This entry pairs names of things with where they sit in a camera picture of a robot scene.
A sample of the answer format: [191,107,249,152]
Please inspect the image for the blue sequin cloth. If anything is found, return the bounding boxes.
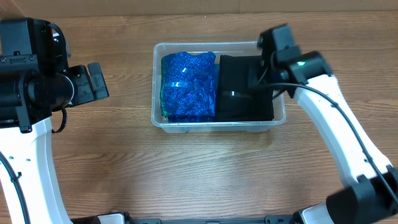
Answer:
[160,52,216,123]

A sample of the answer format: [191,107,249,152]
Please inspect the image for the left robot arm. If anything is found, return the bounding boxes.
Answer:
[1,18,109,223]

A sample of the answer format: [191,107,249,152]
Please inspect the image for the blue denim jeans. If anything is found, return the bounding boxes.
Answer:
[213,64,220,94]

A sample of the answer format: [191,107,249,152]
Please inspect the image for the large black garment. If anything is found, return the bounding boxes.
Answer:
[215,55,274,122]

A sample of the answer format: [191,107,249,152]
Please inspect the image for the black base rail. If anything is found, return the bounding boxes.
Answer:
[70,212,296,224]

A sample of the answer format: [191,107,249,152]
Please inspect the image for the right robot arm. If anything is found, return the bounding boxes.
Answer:
[257,24,397,223]

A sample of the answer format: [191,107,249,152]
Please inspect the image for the clear plastic storage bin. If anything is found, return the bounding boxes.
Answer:
[151,41,286,134]

